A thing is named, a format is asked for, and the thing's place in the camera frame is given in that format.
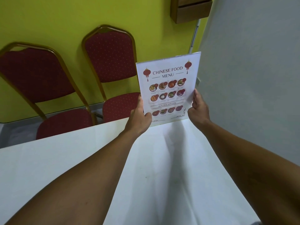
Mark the red padded gold-frame chair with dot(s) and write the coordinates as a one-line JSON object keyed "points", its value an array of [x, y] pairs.
{"points": [[112, 74], [39, 91]]}

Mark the person's right thumb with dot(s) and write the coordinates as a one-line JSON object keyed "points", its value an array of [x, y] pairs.
{"points": [[190, 112]]}

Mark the person's left thumb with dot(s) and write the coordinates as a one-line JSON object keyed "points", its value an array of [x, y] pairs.
{"points": [[148, 115]]}

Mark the person's left forearm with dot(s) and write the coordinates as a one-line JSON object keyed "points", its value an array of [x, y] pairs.
{"points": [[77, 175]]}

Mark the person's right hand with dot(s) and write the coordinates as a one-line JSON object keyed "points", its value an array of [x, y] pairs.
{"points": [[199, 112]]}

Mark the white acrylic menu stand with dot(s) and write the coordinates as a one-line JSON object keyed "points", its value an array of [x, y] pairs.
{"points": [[169, 87]]}

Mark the white tablecloth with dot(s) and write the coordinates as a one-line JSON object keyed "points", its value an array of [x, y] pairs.
{"points": [[131, 173]]}

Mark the person's left hand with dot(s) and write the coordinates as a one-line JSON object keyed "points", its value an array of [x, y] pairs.
{"points": [[138, 121]]}

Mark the person's right forearm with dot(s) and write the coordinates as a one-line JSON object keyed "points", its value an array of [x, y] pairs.
{"points": [[253, 171]]}

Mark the white pole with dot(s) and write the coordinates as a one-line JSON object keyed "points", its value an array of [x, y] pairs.
{"points": [[194, 35]]}

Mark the brown cardboard box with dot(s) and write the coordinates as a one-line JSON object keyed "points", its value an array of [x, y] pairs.
{"points": [[191, 9]]}

